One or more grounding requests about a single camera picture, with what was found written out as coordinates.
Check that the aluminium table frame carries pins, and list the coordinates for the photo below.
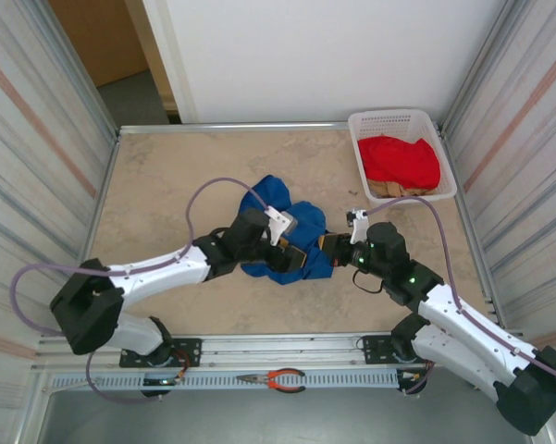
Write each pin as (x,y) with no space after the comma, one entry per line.
(277,344)

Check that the white door frame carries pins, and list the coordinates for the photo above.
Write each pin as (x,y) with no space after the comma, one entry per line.
(169,69)

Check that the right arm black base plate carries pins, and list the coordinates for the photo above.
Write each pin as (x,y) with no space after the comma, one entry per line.
(374,344)

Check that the red cloth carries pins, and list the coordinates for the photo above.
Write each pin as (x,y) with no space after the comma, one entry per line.
(398,162)

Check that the tan cloth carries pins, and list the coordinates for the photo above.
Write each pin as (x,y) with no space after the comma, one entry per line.
(393,189)

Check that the small circuit board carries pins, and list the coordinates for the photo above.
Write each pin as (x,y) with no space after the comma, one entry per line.
(159,382)

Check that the white plastic basket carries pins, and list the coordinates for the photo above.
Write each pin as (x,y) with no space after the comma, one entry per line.
(398,121)

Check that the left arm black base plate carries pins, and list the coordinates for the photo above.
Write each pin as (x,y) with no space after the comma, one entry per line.
(192,347)

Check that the blue t-shirt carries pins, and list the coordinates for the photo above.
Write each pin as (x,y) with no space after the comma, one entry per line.
(310,222)

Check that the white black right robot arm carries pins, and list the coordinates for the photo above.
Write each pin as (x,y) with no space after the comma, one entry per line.
(462,351)

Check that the brown wooden door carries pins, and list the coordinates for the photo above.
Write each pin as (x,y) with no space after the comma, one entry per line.
(97,37)

